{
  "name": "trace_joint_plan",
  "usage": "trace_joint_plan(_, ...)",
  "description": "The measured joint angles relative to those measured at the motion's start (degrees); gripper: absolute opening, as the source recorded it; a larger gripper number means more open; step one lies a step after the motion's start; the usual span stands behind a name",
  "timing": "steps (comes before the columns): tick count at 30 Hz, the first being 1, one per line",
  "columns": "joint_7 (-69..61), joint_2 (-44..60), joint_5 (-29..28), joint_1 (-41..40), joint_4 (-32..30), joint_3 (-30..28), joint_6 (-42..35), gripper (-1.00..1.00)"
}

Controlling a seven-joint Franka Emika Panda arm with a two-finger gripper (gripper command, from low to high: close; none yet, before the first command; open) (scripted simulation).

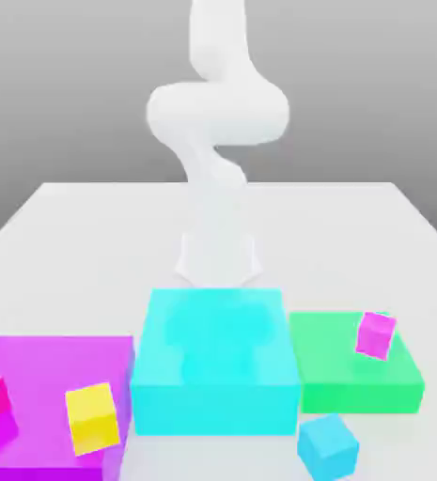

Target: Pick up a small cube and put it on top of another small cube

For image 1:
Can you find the small yellow cube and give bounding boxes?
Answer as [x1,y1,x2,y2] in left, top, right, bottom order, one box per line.
[64,381,122,458]

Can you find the small violet cube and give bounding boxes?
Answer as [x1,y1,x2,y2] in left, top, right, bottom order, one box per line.
[354,311,398,362]

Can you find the small light blue cube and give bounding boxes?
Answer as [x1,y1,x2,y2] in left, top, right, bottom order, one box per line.
[297,413,361,481]

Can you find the large purple box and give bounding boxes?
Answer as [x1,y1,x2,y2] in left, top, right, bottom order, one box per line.
[0,334,135,481]

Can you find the large cyan box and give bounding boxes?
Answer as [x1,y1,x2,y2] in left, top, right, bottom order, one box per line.
[130,287,302,437]

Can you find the large green box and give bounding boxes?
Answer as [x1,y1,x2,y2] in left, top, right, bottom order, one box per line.
[288,311,426,415]

